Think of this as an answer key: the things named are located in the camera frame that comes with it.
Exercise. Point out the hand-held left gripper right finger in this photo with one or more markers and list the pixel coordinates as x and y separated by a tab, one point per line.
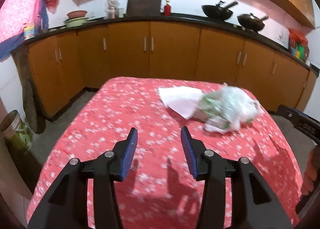
188	151

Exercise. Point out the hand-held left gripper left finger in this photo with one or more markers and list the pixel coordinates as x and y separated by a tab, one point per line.
130	151

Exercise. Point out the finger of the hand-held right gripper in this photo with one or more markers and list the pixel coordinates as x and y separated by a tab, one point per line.
305	124

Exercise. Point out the plain white plastic bag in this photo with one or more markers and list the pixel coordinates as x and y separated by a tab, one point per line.
180	100

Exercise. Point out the green print white plastic bag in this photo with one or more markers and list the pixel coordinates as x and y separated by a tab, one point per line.
230	109

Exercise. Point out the person's right hand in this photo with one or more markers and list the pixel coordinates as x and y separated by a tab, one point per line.
312	171

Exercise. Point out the red floral tablecloth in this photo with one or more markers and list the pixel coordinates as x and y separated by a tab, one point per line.
125	119

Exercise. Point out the green packets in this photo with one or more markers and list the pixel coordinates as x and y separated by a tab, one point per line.
298	51

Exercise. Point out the red bag on countertop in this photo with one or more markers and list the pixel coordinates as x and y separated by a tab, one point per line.
298	36

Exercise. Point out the wooden base cabinets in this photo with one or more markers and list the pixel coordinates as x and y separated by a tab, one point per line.
175	51

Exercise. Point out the black wok with lid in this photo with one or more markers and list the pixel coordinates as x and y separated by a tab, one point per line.
251	21

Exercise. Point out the brown hanging cloth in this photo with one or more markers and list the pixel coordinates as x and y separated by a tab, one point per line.
26	86

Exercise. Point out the black kitchen countertop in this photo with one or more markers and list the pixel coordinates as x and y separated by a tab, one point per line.
175	18

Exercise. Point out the clear plastic container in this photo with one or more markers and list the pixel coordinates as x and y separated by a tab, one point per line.
120	13

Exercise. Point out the green basin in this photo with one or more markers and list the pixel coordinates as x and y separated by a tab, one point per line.
76	22

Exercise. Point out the open black wok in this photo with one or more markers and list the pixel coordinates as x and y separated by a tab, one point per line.
217	11

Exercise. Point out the red bottle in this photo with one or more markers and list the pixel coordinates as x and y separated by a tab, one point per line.
167	9

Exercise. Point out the clear bag with bottles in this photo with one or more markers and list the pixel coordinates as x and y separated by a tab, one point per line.
112	8

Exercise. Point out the dark cutting board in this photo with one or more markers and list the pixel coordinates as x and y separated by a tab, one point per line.
143	6

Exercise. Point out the red-brown basin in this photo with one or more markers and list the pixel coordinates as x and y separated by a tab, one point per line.
77	14

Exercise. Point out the colourful small box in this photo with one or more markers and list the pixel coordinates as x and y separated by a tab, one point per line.
29	31

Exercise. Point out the pink floral curtain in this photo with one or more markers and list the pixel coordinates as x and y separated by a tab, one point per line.
20	4

